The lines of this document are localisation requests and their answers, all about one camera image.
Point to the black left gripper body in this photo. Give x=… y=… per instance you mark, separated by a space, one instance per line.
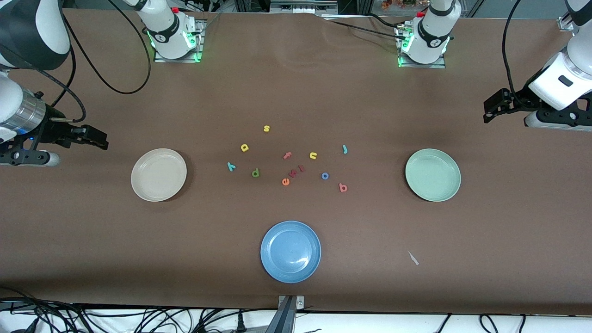
x=519 y=102

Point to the metal frame rack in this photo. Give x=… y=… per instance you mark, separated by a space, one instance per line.
x=303 y=7

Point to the red foam letter k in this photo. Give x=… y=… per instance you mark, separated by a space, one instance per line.
x=292 y=173

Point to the orange artificial flowers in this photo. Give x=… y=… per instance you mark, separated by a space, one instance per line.
x=397 y=3

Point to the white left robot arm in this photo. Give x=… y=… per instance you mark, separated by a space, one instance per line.
x=545 y=88

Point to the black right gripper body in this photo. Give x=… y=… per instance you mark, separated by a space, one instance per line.
x=52 y=129

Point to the salmon foam letter b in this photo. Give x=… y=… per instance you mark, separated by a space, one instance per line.
x=340 y=185

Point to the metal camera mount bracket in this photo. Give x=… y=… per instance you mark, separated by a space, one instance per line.
x=289 y=319

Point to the beige round plate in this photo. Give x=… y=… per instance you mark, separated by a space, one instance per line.
x=158 y=175

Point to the brown table cover sheet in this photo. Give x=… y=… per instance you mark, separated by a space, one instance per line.
x=296 y=92

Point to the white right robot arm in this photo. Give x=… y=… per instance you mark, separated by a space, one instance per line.
x=18 y=97

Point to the blue round plate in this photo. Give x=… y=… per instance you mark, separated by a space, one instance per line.
x=290 y=252

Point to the black power plug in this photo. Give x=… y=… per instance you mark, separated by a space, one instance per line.
x=241 y=323

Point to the white paper scrap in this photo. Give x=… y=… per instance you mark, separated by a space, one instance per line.
x=413 y=258

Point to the aluminium profile corner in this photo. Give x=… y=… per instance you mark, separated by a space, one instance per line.
x=565 y=23

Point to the orange foam letter e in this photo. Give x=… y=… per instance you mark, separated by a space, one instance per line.
x=283 y=181

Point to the green foam letter p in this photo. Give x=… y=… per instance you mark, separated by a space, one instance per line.
x=253 y=174

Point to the teal foam letter y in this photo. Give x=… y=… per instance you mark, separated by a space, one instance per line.
x=231 y=166

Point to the green round plate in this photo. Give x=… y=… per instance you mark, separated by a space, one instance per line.
x=433 y=175

